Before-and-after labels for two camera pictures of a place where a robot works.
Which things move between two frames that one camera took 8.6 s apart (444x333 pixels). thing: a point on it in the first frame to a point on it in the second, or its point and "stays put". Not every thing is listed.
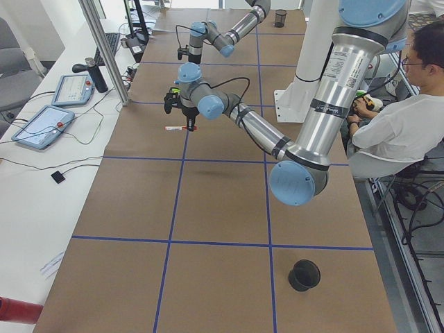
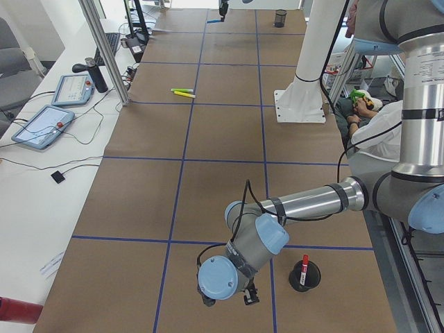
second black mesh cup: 304,275 stays put
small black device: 57,177 stays put
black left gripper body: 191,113 to 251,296
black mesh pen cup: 279,18 stays put
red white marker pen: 175,127 to 305,259
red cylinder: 20,311 stays put
